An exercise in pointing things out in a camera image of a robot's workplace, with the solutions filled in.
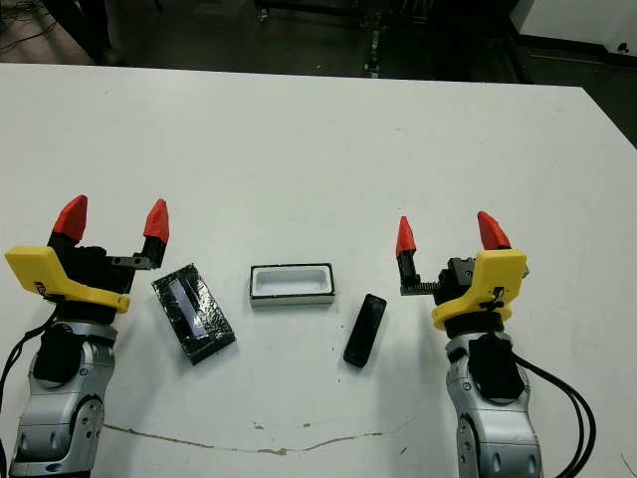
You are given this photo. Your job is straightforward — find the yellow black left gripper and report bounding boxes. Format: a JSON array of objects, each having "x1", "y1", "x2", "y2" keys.
[{"x1": 4, "y1": 195, "x2": 170, "y2": 326}]

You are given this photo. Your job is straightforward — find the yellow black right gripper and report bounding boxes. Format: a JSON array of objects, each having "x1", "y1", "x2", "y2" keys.
[{"x1": 396, "y1": 211, "x2": 529, "y2": 336}]

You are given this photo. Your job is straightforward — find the black camera box lid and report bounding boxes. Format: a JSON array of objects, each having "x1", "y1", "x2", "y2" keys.
[{"x1": 150, "y1": 263, "x2": 238, "y2": 366}]

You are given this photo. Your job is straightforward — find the black camera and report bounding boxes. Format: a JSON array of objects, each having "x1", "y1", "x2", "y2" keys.
[{"x1": 342, "y1": 293, "x2": 389, "y2": 369}]

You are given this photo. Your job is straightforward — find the white cabinet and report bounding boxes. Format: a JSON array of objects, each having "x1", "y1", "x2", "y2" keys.
[{"x1": 508, "y1": 0, "x2": 637, "y2": 56}]

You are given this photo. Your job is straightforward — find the white camera box base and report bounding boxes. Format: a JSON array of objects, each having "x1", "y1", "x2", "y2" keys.
[{"x1": 248, "y1": 262, "x2": 337, "y2": 310}]

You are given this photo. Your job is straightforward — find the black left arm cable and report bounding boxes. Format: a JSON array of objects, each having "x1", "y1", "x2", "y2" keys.
[{"x1": 0, "y1": 318, "x2": 61, "y2": 399}]

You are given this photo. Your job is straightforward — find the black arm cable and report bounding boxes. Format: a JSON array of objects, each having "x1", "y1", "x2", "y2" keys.
[
  {"x1": 516, "y1": 354, "x2": 598, "y2": 478},
  {"x1": 0, "y1": 318, "x2": 61, "y2": 399}
]

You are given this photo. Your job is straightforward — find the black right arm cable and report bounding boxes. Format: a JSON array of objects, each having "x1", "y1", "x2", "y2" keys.
[{"x1": 516, "y1": 354, "x2": 598, "y2": 478}]

